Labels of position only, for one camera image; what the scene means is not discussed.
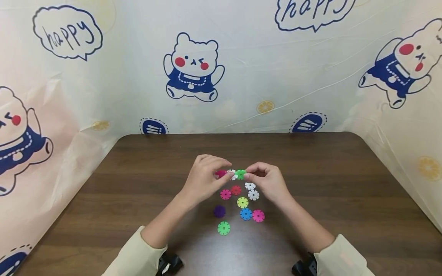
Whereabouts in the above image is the person's left forearm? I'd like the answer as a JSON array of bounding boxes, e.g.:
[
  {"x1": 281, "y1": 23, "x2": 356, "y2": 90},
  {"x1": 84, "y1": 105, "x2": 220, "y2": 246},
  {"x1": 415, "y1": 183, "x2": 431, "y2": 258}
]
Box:
[{"x1": 102, "y1": 194, "x2": 195, "y2": 276}]

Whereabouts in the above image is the person's right hand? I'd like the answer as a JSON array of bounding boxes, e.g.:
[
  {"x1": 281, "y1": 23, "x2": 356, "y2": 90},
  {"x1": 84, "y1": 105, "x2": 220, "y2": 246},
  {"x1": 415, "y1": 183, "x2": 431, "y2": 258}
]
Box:
[{"x1": 243, "y1": 162, "x2": 295, "y2": 210}]

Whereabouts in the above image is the person's left hand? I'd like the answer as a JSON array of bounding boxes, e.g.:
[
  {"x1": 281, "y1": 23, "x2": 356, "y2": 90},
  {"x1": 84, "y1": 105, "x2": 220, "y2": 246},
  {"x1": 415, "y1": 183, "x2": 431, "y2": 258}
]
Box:
[{"x1": 179, "y1": 154, "x2": 233, "y2": 211}]

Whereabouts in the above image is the pile of colourful snowflake discs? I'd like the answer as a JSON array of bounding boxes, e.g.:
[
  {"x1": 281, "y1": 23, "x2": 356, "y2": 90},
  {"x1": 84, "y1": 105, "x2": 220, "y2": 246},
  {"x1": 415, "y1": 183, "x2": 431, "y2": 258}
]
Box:
[{"x1": 213, "y1": 182, "x2": 266, "y2": 236}]

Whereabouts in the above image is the black wrist band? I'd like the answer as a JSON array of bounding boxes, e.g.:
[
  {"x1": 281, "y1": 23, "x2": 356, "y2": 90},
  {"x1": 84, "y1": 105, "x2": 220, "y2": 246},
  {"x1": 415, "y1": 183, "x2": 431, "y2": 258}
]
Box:
[
  {"x1": 156, "y1": 251, "x2": 184, "y2": 276},
  {"x1": 291, "y1": 252, "x2": 318, "y2": 276}
]

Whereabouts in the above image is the person's right forearm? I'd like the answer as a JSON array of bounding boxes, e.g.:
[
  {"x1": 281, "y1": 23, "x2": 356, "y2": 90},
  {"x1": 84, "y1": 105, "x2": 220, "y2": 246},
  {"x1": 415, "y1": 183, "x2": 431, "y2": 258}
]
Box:
[{"x1": 280, "y1": 195, "x2": 376, "y2": 276}]

